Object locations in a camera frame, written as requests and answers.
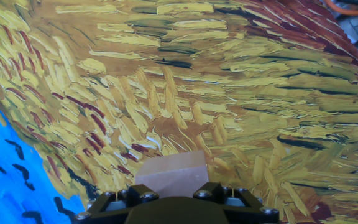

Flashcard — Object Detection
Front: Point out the Van Gogh painting print cloth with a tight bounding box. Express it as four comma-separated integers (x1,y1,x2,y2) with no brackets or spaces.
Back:
0,0,358,224

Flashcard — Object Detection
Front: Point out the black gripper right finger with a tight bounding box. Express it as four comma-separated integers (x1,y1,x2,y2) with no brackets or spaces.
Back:
193,182,281,224

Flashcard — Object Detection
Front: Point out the orange cable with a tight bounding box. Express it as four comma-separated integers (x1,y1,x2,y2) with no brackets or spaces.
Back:
323,0,358,17

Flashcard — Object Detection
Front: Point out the light wooden cube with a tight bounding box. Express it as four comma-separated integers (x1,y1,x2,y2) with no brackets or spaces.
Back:
134,150,210,199

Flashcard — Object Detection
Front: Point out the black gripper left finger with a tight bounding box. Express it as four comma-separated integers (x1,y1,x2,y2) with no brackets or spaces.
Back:
73,184,160,224

